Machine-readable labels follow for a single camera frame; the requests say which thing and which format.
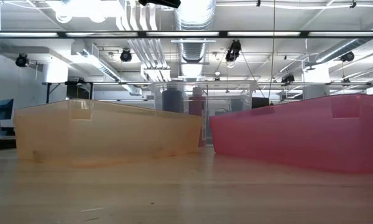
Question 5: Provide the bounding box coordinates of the black background table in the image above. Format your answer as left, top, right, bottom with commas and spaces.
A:
42, 80, 96, 104

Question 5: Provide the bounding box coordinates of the black frame bar with lights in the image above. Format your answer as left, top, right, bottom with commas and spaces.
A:
0, 30, 373, 39

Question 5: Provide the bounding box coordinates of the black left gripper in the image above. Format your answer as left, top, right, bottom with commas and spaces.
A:
138, 0, 182, 9

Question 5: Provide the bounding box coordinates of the translucent pink plastic bin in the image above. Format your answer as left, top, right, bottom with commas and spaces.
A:
209, 93, 373, 174

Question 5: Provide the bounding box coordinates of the silver spiral duct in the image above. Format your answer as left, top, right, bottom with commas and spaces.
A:
310, 15, 373, 65
173, 0, 218, 78

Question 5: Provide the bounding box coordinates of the black aluminium table frame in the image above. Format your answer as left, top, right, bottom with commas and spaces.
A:
0, 123, 17, 151

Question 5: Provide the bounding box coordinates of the blue-lit background monitor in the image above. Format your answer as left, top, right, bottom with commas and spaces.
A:
0, 98, 15, 121

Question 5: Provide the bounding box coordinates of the purple paint bottle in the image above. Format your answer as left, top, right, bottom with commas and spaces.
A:
161, 88, 185, 114

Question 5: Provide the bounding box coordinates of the black background box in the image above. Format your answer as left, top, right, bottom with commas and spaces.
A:
251, 96, 270, 109

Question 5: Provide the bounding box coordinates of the translucent orange plastic bin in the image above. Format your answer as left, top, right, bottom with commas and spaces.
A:
14, 98, 203, 164

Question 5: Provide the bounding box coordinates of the thin hanging cable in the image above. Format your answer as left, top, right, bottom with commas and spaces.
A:
272, 0, 276, 100

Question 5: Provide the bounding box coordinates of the red paint bottle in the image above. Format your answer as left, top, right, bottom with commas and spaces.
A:
188, 86, 208, 147

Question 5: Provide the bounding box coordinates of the clear plastic bin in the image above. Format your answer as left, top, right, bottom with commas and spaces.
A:
149, 80, 259, 147

